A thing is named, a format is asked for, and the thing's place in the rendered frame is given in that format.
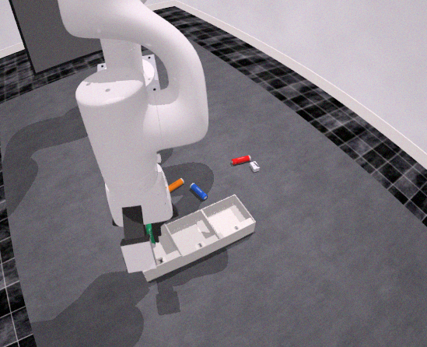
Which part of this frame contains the white three-compartment bin rack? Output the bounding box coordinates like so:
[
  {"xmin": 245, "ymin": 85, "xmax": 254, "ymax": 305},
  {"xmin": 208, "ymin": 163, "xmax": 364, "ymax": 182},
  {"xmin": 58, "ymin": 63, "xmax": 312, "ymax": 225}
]
[{"xmin": 142, "ymin": 195, "xmax": 256, "ymax": 282}]

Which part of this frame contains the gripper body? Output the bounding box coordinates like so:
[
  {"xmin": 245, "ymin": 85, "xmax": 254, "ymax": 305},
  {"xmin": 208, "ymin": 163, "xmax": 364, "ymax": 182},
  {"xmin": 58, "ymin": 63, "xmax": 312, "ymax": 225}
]
[{"xmin": 105, "ymin": 164, "xmax": 173, "ymax": 227}]

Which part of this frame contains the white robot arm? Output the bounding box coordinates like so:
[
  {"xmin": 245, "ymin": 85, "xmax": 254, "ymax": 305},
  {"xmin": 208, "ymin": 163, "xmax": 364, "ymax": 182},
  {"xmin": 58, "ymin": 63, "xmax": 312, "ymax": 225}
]
[{"xmin": 58, "ymin": 0, "xmax": 208, "ymax": 273}]

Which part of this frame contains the orange battery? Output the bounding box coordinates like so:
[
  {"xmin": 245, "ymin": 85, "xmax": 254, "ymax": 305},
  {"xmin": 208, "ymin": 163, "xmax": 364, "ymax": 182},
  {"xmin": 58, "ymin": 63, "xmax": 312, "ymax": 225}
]
[{"xmin": 169, "ymin": 178, "xmax": 184, "ymax": 192}]

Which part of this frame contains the red aa battery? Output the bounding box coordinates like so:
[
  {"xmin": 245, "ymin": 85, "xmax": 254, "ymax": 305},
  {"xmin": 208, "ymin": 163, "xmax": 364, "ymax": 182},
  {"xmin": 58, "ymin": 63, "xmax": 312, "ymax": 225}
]
[{"xmin": 232, "ymin": 156, "xmax": 250, "ymax": 165}]

